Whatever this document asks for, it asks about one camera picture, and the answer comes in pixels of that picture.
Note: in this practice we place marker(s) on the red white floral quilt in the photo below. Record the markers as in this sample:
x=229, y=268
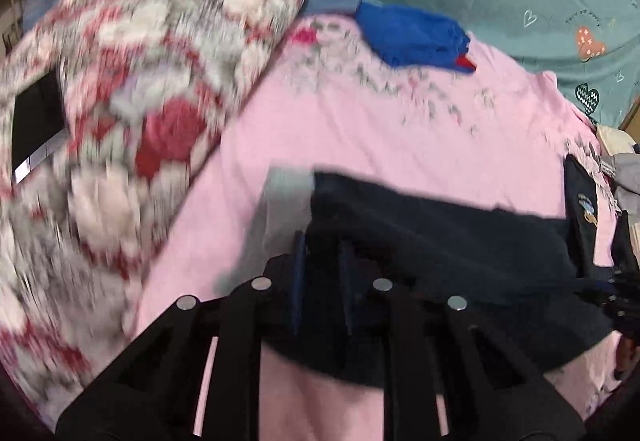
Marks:
x=150, y=71

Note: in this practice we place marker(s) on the red cloth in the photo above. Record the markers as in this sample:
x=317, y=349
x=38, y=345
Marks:
x=466, y=64

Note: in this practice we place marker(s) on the pink floral bedsheet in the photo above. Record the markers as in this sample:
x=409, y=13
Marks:
x=375, y=131

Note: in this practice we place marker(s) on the pile of grey white clothes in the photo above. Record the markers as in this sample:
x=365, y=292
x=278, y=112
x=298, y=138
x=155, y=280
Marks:
x=622, y=171

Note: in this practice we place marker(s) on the dark garment with embroidered patch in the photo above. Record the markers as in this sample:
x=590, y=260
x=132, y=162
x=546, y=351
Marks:
x=576, y=193

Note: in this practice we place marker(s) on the black flat panel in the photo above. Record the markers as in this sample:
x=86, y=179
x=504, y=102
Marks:
x=37, y=121

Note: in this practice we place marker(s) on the wooden furniture edge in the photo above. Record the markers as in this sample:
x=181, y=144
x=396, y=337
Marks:
x=631, y=118

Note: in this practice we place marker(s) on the dark navy pants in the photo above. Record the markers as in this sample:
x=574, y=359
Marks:
x=450, y=241

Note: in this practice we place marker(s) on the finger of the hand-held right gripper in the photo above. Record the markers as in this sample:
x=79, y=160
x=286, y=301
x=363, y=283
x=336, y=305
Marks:
x=612, y=296

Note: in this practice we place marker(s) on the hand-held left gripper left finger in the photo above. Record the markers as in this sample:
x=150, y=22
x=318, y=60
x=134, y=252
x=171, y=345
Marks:
x=298, y=286

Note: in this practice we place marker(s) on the folded bright blue cloth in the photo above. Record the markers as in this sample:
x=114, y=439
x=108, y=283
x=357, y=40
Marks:
x=410, y=33

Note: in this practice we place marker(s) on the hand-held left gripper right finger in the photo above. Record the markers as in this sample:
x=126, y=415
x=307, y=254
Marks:
x=346, y=288

